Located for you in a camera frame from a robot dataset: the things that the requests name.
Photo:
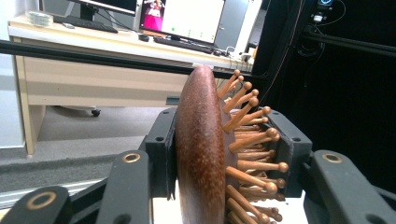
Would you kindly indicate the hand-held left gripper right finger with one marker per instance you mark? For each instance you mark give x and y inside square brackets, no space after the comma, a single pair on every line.
[295,146]

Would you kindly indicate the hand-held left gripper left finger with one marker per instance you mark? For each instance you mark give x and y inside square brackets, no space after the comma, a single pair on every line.
[155,149]

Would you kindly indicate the brown wooden hairbrush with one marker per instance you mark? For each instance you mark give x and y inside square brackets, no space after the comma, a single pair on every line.
[200,149]

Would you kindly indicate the white table sheet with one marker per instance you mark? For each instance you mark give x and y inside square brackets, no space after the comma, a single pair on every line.
[289,211]

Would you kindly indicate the black chair caster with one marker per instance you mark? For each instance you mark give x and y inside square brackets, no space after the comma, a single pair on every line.
[96,113]

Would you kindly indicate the light wooden office desk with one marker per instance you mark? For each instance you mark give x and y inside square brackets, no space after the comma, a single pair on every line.
[93,81]

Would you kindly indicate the black keyboard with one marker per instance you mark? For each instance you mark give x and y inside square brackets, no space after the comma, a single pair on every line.
[84,23]
[183,44]

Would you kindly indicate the black computer mouse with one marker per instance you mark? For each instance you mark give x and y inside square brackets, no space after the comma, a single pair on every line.
[144,37]

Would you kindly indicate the lit computer monitor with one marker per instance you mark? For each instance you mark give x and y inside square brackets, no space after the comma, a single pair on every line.
[186,18]

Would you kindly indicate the grey computer case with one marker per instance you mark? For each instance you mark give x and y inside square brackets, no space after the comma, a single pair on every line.
[239,21]

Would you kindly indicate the mounted device with light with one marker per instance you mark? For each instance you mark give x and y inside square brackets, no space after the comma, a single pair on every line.
[323,11]

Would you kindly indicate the dark computer monitor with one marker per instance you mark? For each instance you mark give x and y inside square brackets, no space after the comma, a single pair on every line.
[102,5]

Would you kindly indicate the white cabinet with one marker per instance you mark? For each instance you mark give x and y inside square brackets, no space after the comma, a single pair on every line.
[9,93]

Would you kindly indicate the clear tape roll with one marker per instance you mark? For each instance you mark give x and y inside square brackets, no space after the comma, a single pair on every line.
[39,18]

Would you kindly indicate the black frame crossbar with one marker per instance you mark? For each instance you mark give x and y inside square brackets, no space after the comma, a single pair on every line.
[93,59]

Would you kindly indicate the black side frame bar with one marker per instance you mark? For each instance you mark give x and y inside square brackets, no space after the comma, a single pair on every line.
[351,43]

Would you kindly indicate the aluminium floor rail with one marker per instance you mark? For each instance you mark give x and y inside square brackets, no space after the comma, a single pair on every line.
[37,191]

